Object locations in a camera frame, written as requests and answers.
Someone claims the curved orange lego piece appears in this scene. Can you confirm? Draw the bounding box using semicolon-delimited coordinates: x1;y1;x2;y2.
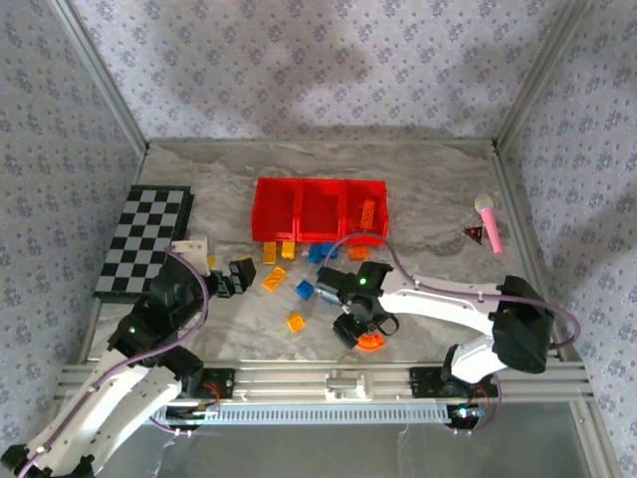
356;332;387;353

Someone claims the red three-compartment container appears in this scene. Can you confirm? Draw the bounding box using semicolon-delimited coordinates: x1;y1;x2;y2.
251;176;390;244

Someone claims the black and grey chessboard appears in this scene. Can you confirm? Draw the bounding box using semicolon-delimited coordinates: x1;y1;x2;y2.
93;184;195;305

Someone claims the grey metal panel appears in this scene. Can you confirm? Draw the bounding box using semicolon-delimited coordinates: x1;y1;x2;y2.
64;422;606;478

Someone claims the small circuit board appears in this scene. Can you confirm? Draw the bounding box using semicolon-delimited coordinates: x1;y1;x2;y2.
165;405;220;425
446;403;492;427

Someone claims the pink toy microphone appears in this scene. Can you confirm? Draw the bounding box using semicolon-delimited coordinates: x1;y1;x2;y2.
473;193;505;256

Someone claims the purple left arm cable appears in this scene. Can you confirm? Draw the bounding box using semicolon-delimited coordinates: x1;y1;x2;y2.
14;248;210;474

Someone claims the white rail bracket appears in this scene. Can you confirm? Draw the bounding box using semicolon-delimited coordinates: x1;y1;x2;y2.
324;370;374;402

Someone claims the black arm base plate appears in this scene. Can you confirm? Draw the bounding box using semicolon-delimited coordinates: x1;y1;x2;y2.
173;366;236;400
409;366;502;399

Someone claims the white slotted cable duct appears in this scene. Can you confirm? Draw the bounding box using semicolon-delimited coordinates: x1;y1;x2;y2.
74;402;452;425

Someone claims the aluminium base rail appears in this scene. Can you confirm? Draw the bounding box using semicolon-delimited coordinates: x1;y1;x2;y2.
54;361;596;403

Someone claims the aluminium side rail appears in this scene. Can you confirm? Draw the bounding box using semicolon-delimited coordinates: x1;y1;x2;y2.
79;143;150;364
490;141;583;364

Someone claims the aluminium frame post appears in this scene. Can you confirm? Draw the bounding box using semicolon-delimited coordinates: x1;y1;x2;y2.
49;0;150;150
497;0;593;145

